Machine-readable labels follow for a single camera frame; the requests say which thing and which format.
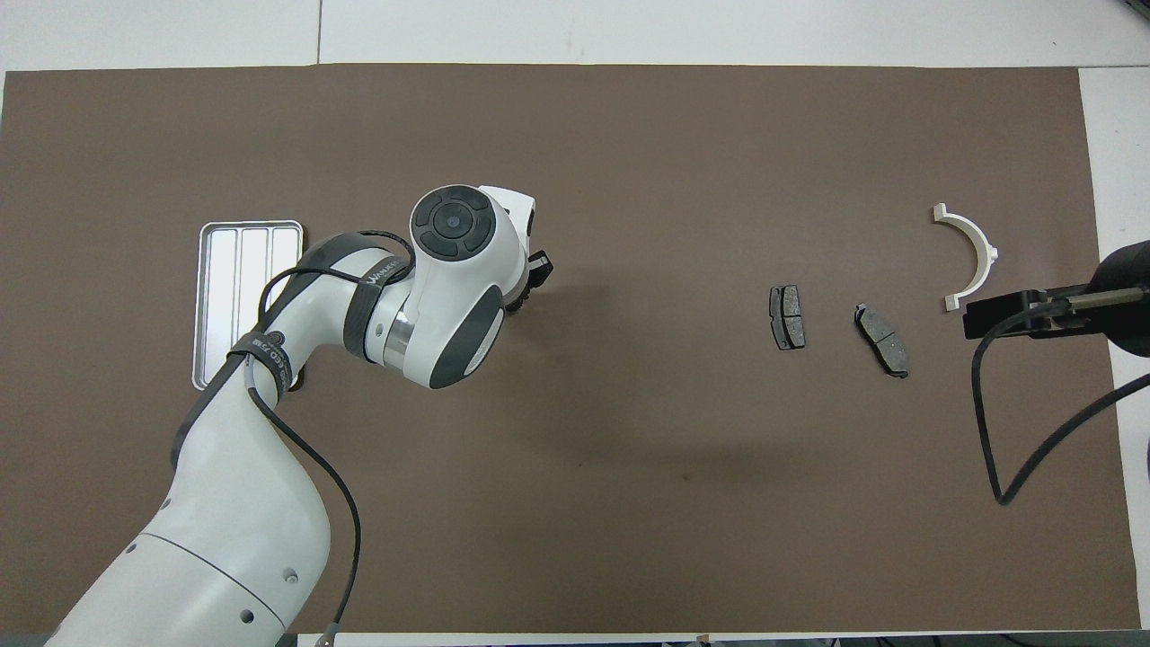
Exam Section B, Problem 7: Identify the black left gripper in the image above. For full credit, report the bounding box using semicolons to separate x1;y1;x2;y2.
509;251;556;314

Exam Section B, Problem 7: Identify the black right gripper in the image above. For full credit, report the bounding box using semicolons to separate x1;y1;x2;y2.
963;238;1150;360

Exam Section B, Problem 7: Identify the silver metal tray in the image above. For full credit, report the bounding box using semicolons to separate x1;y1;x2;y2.
191;219;305;393

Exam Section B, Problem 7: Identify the grey angled brake pad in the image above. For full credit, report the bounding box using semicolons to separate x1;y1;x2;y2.
854;303;911;379

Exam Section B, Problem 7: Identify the dark rectangular brake pad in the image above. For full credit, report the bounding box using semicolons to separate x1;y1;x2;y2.
769;285;807;351

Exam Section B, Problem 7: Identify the brown table mat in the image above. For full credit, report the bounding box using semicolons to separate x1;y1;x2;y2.
0;63;1140;634

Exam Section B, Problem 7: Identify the white curved plastic bracket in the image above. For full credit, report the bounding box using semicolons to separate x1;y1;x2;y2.
932;203;1000;314

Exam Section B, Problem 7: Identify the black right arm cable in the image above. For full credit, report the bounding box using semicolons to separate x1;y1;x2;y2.
972;306;1150;507

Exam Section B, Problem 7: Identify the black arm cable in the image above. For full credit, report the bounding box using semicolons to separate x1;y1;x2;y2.
972;306;1150;507
243;232;416;647

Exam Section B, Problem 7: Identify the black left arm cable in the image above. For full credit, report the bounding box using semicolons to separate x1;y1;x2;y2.
243;232;416;647

